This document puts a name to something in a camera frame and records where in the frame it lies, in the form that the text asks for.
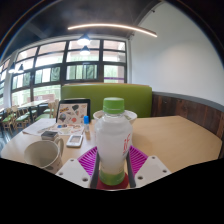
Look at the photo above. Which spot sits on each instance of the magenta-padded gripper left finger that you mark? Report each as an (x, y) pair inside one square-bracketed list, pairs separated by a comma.
[(71, 171)]

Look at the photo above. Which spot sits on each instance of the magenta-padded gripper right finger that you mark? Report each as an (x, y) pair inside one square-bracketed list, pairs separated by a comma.
[(153, 168)]

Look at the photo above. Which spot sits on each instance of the clear green-capped drink bottle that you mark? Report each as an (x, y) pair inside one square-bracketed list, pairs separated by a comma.
[(112, 140)]

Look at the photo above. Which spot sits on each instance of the white patterned mug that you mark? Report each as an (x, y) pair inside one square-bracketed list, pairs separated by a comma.
[(46, 156)]

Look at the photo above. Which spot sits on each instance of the flat round red coaster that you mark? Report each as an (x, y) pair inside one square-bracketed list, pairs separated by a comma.
[(126, 184)]

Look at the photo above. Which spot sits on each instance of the colourful sticker sheet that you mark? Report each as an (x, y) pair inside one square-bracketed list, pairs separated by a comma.
[(66, 128)]

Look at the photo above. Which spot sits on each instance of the small blue-capped white bottle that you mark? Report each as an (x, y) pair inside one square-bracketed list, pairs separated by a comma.
[(86, 124)]

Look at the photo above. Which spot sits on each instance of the white paper sheet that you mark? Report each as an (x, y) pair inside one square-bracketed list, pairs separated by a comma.
[(38, 126)]

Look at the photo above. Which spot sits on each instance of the black tablet with colourful screen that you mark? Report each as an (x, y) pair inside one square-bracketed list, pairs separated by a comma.
[(72, 112)]

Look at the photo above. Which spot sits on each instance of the wooden dining table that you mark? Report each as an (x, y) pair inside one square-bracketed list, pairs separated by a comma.
[(33, 103)]

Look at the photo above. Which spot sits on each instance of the wooden green-seated chairs group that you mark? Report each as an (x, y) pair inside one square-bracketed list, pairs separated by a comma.
[(13, 118)]

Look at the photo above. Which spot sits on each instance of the green upholstered booth backrest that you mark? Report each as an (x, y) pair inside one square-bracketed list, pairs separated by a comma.
[(100, 91)]

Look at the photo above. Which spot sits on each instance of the long linear ceiling light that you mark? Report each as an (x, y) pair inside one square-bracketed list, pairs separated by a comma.
[(113, 26)]

